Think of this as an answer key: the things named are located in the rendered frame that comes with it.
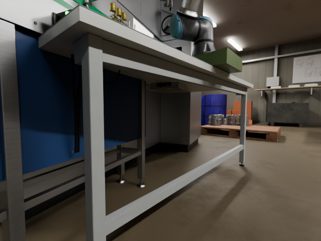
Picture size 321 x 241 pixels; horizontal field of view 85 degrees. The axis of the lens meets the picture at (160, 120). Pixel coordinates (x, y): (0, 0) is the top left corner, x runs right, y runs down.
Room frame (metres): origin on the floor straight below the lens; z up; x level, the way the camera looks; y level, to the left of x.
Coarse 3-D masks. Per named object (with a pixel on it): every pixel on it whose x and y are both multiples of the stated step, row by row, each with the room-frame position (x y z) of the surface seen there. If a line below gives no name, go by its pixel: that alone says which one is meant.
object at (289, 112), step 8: (272, 104) 5.37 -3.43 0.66; (280, 104) 5.27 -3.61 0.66; (288, 104) 5.18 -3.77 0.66; (296, 104) 5.08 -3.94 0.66; (304, 104) 4.99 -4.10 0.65; (272, 112) 5.36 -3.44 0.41; (280, 112) 5.26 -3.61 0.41; (288, 112) 5.17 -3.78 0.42; (296, 112) 5.07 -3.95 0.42; (304, 112) 4.98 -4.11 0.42; (272, 120) 5.36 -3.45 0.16; (280, 120) 5.26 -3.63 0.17; (288, 120) 5.17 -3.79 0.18; (296, 120) 5.07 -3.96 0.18; (304, 120) 4.98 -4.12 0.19
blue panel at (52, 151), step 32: (32, 64) 0.55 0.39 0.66; (64, 64) 0.65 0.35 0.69; (32, 96) 0.54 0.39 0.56; (64, 96) 0.64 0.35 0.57; (128, 96) 1.02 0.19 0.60; (32, 128) 0.54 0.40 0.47; (64, 128) 0.64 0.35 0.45; (128, 128) 1.02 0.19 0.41; (0, 160) 0.46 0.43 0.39; (32, 160) 0.53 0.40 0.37; (64, 160) 0.63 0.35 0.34
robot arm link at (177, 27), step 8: (184, 0) 0.92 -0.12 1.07; (192, 0) 0.90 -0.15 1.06; (200, 0) 0.92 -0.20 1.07; (184, 8) 0.92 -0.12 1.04; (192, 8) 0.92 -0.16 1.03; (176, 16) 0.94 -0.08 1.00; (184, 16) 0.93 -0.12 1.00; (192, 16) 0.92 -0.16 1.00; (176, 24) 0.94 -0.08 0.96; (184, 24) 0.94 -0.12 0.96; (192, 24) 0.95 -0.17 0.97; (176, 32) 0.96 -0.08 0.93; (184, 32) 0.96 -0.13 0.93; (192, 32) 0.98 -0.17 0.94; (192, 40) 1.03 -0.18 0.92
